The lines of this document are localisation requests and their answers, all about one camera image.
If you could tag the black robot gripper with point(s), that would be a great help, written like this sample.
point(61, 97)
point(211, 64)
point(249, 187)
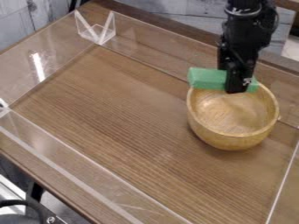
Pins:
point(247, 32)

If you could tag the green rectangular block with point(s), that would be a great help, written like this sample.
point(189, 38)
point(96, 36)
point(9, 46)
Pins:
point(211, 79)

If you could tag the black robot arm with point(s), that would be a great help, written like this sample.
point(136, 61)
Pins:
point(247, 6)

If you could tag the brown wooden bowl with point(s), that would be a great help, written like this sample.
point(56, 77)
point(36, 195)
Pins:
point(232, 122)

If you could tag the black table leg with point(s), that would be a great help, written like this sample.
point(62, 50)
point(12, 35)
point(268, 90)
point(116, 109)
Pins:
point(34, 191)

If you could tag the black metal base bracket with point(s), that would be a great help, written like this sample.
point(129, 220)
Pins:
point(46, 217)

